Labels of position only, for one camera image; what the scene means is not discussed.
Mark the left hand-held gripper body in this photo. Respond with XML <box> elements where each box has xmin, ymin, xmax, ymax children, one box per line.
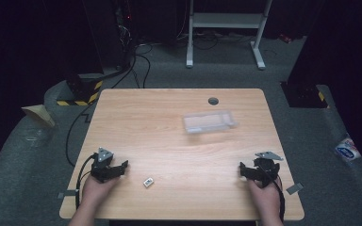
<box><xmin>90</xmin><ymin>147</ymin><xmax>123</xmax><ymax>184</ymax></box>

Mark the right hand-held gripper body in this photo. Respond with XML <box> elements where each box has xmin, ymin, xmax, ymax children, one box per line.
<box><xmin>244</xmin><ymin>151</ymin><xmax>285</xmax><ymax>188</ymax></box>

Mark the clear plastic tray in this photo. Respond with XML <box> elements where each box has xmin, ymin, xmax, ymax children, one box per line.
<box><xmin>182</xmin><ymin>109</ymin><xmax>239</xmax><ymax>135</ymax></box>

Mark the person's left hand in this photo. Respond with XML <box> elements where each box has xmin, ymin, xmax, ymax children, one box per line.
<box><xmin>80</xmin><ymin>174</ymin><xmax>121</xmax><ymax>209</ymax></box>

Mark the person's right hand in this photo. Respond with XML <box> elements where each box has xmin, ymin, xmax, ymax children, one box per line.
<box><xmin>247</xmin><ymin>178</ymin><xmax>283</xmax><ymax>218</ymax></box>

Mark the grey tape strip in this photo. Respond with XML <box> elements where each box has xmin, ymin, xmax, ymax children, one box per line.
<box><xmin>286</xmin><ymin>182</ymin><xmax>304</xmax><ymax>196</ymax></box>
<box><xmin>57</xmin><ymin>188</ymin><xmax>80</xmax><ymax>200</ymax></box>

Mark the black yellow striped base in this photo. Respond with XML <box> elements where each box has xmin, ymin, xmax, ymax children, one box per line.
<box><xmin>280</xmin><ymin>81</ymin><xmax>330</xmax><ymax>109</ymax></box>
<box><xmin>56</xmin><ymin>73</ymin><xmax>104</xmax><ymax>107</ymax></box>

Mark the beige cardboard piece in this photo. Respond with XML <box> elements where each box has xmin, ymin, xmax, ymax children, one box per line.
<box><xmin>21</xmin><ymin>104</ymin><xmax>57</xmax><ymax>128</ymax></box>

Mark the blue white plastic packet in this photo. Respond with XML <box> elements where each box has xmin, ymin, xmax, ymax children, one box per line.
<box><xmin>334</xmin><ymin>137</ymin><xmax>362</xmax><ymax>162</ymax></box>

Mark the black equipment stand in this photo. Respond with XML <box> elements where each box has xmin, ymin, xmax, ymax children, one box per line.
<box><xmin>81</xmin><ymin>0</ymin><xmax>140</xmax><ymax>72</ymax></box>

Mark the white metal stand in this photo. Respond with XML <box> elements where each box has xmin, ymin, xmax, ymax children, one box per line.
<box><xmin>186</xmin><ymin>0</ymin><xmax>273</xmax><ymax>71</ymax></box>

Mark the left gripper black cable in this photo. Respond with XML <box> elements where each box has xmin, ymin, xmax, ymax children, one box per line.
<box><xmin>74</xmin><ymin>153</ymin><xmax>97</xmax><ymax>211</ymax></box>

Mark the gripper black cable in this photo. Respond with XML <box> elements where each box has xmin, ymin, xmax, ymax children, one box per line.
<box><xmin>257</xmin><ymin>163</ymin><xmax>287</xmax><ymax>222</ymax></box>
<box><xmin>74</xmin><ymin>153</ymin><xmax>97</xmax><ymax>211</ymax></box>

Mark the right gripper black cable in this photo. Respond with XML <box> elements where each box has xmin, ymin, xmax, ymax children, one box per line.
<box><xmin>257</xmin><ymin>163</ymin><xmax>287</xmax><ymax>222</ymax></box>

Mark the black floor cable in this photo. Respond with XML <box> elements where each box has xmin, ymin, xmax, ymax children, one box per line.
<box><xmin>65</xmin><ymin>43</ymin><xmax>152</xmax><ymax>168</ymax></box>

